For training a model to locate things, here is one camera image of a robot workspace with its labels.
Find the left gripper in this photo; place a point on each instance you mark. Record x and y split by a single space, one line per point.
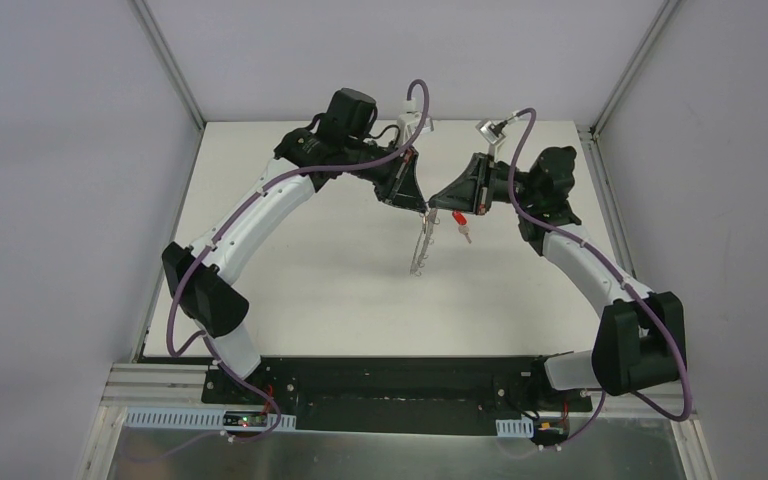
396 173

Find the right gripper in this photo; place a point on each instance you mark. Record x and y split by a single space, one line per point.
483 183

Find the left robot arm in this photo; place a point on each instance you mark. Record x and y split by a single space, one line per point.
201 275

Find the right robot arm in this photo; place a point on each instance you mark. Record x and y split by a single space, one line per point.
640 341

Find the key with red tag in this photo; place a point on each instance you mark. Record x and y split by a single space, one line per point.
462 225

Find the right controller board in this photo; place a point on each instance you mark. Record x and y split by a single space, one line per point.
551 433

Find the controller board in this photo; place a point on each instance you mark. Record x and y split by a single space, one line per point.
245 420
551 433

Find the left controller board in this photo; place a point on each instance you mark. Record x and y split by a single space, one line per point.
245 420

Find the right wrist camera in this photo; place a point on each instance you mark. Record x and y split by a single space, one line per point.
492 132

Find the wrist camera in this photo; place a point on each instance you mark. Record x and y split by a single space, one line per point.
492 132
408 122

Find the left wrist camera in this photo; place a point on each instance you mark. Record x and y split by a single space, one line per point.
408 122

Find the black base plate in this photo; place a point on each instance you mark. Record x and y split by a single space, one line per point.
462 396

